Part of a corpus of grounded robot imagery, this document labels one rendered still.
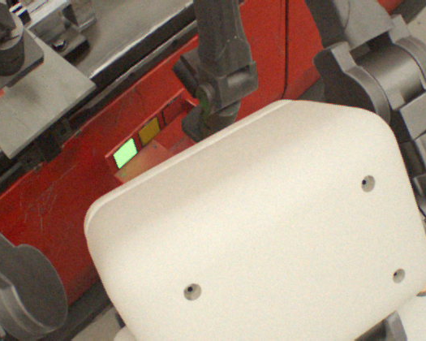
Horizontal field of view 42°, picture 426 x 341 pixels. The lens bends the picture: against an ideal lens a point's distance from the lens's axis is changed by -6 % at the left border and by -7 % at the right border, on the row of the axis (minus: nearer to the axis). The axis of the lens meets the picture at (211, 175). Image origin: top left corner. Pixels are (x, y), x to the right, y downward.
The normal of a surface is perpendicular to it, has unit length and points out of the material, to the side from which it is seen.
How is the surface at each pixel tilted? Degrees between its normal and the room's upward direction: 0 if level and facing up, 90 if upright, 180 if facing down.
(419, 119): 38
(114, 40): 0
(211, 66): 84
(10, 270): 72
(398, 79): 29
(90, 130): 90
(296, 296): 48
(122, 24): 0
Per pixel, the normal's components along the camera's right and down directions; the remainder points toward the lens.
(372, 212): 0.32, 0.18
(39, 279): 0.88, -0.43
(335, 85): -0.82, 0.47
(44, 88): -0.09, -0.51
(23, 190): 0.71, 0.57
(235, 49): 0.55, 0.51
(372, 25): 0.32, -0.10
